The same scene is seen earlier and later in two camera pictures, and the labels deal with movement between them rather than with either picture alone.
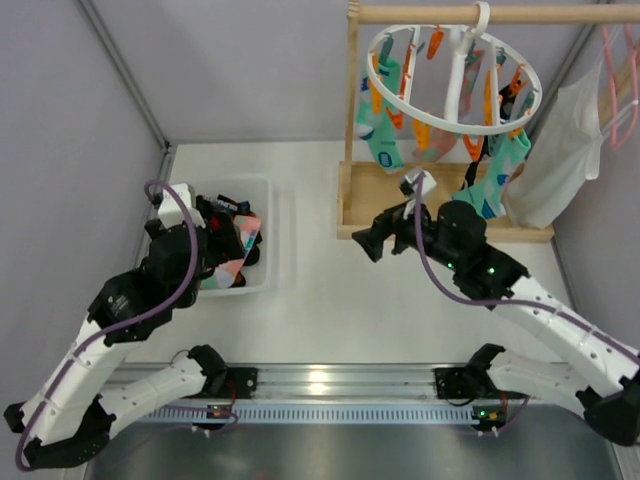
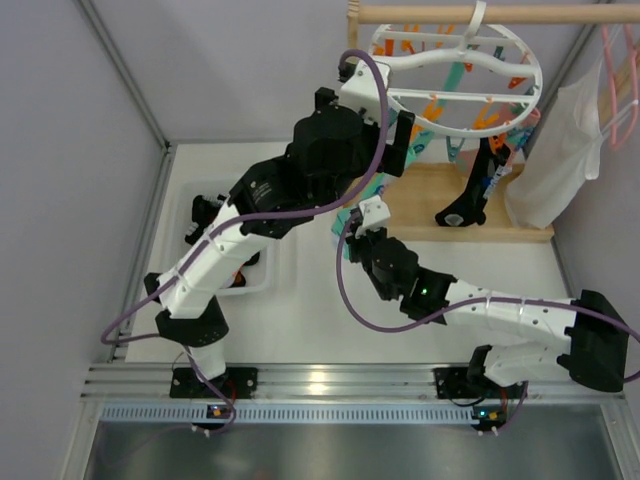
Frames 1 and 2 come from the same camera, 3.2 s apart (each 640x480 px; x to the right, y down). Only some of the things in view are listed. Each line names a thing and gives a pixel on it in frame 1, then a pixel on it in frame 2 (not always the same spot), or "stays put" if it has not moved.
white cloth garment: [564, 144] stays put
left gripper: [210, 231] → [398, 145]
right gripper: [396, 230] → [357, 240]
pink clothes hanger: [613, 138] stays put
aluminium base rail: [343, 383] stays put
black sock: [493, 141] → [468, 208]
